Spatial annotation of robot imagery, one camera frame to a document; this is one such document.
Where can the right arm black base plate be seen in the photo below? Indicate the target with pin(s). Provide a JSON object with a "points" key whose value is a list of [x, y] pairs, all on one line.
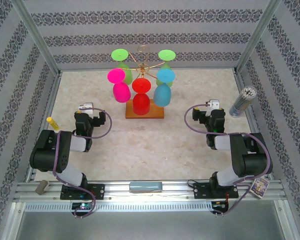
{"points": [[202, 191]]}

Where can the green wine glass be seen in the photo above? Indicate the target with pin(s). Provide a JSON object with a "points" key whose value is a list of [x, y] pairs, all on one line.
{"points": [[166, 54], [119, 54]]}

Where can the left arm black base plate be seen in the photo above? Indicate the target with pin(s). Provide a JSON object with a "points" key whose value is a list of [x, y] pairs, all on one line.
{"points": [[97, 191]]}

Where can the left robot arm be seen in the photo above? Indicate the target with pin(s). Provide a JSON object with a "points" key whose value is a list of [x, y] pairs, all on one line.
{"points": [[50, 150]]}

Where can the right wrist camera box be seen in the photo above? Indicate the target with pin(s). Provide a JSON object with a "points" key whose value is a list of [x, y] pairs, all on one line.
{"points": [[213, 103]]}

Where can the grey-blue block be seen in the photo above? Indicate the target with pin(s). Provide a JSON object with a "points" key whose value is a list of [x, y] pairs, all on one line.
{"points": [[145, 187]]}

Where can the aluminium frame post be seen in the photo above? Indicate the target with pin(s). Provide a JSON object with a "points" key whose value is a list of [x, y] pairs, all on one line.
{"points": [[257, 37], [37, 37]]}

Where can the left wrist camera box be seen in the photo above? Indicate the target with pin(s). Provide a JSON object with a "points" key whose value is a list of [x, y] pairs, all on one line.
{"points": [[88, 106]]}

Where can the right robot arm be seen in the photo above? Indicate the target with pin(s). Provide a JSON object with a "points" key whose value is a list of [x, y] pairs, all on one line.
{"points": [[250, 160]]}

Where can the red wine glass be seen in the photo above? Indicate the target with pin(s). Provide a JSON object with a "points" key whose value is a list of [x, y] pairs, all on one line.
{"points": [[141, 103]]}

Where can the aluminium mounting rail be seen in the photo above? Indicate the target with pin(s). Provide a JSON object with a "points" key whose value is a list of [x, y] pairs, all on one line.
{"points": [[120, 190]]}

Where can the pink wine glass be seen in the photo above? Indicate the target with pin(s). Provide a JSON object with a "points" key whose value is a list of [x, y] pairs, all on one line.
{"points": [[121, 92]]}

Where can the aluminium side rail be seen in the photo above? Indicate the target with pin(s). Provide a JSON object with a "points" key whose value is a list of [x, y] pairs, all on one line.
{"points": [[253, 123], [52, 98]]}

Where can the blue wine glass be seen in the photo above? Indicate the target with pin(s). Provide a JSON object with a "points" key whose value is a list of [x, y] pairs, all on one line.
{"points": [[162, 95]]}

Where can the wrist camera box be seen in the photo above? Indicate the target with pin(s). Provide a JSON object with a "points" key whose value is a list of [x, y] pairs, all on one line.
{"points": [[88, 106], [213, 103]]}

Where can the beige eraser block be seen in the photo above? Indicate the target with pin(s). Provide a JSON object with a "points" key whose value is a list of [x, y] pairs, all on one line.
{"points": [[42, 187]]}

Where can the clear tub of pencils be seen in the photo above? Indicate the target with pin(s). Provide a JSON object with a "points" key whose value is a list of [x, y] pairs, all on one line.
{"points": [[241, 105]]}

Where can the small colourful card box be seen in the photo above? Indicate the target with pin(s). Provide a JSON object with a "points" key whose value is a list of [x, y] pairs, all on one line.
{"points": [[259, 187]]}

